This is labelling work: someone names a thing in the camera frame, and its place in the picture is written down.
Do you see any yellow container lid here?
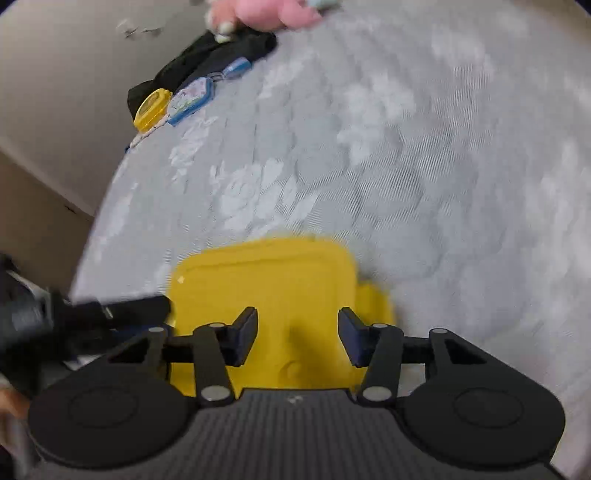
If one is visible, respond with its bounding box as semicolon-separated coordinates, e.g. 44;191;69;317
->
166;237;396;392

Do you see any small yellow box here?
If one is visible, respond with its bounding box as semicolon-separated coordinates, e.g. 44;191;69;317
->
133;88;172;133

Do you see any blue edged floral pouch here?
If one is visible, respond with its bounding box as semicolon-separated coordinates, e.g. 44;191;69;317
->
166;77;214;126

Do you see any black cloth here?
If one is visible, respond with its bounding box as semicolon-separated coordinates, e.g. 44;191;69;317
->
127;28;277;118

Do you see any pink plush toy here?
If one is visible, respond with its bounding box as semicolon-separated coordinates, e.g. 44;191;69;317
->
205;0;322;35

